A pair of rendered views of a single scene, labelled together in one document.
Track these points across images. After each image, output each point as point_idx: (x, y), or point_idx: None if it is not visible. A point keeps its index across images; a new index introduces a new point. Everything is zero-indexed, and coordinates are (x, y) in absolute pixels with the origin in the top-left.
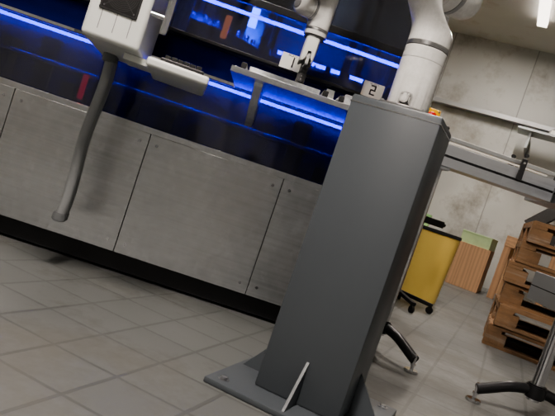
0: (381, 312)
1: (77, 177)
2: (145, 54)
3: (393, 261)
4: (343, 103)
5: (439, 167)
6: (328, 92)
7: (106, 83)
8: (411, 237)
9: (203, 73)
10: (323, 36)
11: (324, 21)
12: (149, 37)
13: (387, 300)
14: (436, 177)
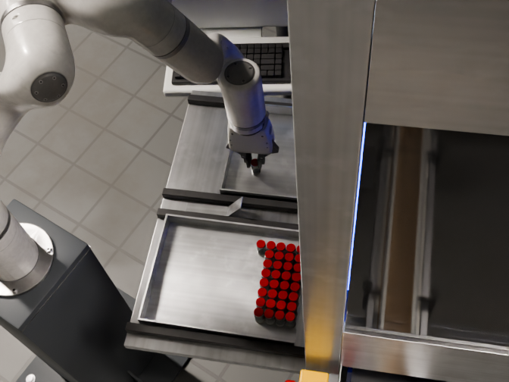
0: (47, 361)
1: (283, 95)
2: (254, 21)
3: (7, 330)
4: (157, 218)
5: (28, 339)
6: (162, 194)
7: (276, 28)
8: (39, 352)
9: (172, 83)
10: (231, 127)
11: (225, 108)
12: (229, 9)
13: (53, 365)
14: (33, 344)
